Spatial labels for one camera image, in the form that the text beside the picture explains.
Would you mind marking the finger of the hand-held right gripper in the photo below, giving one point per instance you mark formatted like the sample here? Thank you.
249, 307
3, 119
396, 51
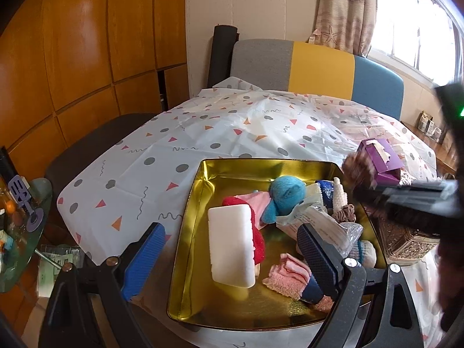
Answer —
417, 203

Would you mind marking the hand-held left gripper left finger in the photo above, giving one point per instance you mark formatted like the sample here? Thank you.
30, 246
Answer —
143, 257

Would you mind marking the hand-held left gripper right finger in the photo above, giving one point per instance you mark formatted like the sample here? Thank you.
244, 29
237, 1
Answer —
319, 261

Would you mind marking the pink fuzzy socks pair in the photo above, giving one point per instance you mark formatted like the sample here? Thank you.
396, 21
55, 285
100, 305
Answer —
290, 275

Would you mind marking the clear plastic packet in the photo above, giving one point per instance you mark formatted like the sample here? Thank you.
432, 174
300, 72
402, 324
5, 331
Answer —
319, 219

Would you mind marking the beige sock striped cuff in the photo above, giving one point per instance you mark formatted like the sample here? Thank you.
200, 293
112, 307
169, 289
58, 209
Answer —
364, 252

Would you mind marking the pinkish brown scrunchie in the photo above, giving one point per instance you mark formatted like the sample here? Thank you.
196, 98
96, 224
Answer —
344, 214

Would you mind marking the red plush toy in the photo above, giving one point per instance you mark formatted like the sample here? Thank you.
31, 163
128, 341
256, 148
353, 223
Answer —
258, 246

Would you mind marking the dark brown scrunchie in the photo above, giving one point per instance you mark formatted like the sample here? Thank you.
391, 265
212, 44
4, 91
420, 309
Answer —
359, 172

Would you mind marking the white knit sock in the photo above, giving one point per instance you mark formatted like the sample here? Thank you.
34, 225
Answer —
340, 197

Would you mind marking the blue pocket tissue pack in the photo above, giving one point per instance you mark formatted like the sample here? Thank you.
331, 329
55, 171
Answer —
326, 192

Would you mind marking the blue plush toy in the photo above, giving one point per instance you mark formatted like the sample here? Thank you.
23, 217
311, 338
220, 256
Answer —
286, 192

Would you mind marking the white sponge block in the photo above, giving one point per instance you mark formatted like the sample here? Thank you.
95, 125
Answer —
230, 243

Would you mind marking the gold metal tin box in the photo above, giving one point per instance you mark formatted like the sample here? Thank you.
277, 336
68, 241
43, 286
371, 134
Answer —
232, 181

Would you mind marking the row of small packets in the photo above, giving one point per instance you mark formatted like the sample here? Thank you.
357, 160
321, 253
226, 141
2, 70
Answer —
429, 125

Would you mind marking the gold embossed tissue box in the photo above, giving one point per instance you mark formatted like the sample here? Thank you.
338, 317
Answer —
402, 239

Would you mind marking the wooden side table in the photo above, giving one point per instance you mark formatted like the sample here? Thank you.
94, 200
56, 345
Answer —
444, 156

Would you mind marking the purple tissue box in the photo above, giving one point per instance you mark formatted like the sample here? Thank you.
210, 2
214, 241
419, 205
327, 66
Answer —
377, 159

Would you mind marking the papers on floor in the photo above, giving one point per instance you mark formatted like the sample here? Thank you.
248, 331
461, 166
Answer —
61, 257

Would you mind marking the barred window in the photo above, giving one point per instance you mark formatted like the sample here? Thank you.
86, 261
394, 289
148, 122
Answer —
409, 18

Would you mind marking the round glass side table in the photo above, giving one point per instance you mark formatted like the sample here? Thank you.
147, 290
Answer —
36, 232

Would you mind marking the grey yellow blue sofa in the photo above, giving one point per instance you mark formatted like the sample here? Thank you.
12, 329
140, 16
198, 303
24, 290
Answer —
319, 69

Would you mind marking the purple ornament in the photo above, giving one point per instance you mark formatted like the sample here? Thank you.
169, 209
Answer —
20, 192

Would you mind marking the patterned plastic tablecloth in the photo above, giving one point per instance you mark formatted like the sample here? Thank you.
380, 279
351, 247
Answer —
217, 134

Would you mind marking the beige starfish print curtain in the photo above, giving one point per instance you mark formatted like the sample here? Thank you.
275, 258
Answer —
344, 7

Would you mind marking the black rolled mat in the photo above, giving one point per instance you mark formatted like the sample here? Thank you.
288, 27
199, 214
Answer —
221, 54

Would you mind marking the wooden wardrobe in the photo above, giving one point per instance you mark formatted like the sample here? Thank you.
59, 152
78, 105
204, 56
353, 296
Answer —
90, 43

